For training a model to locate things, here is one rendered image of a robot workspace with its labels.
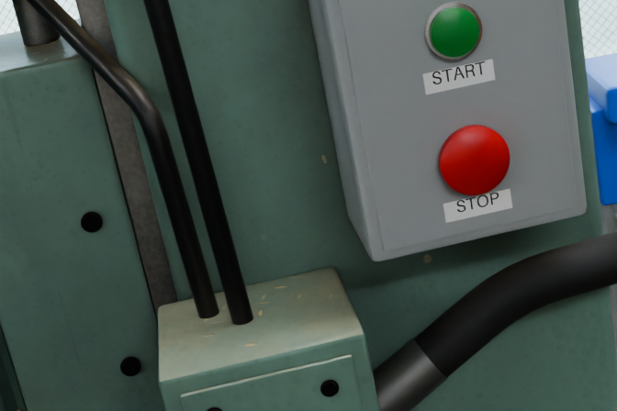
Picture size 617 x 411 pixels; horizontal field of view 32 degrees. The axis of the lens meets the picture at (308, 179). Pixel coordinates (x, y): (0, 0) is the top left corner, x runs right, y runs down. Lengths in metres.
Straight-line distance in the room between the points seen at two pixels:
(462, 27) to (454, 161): 0.06
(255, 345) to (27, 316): 0.16
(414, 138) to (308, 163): 0.08
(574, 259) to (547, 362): 0.09
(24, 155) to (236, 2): 0.14
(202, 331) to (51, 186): 0.12
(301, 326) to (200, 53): 0.13
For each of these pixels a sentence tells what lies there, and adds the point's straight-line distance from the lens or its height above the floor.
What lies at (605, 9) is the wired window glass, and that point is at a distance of 2.03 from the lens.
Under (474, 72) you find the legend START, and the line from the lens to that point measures 0.45.
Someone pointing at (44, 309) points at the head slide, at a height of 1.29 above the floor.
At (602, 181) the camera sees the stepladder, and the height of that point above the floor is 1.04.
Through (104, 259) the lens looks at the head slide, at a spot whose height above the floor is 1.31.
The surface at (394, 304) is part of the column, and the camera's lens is 0.54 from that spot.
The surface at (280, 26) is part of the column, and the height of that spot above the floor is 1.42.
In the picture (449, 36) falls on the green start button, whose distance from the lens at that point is 0.44.
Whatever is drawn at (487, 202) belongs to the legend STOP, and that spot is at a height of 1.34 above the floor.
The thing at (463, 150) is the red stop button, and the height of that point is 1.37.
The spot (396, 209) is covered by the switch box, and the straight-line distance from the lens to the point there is 0.46.
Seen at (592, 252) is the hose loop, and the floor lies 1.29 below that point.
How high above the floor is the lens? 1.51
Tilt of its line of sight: 18 degrees down
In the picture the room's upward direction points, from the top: 11 degrees counter-clockwise
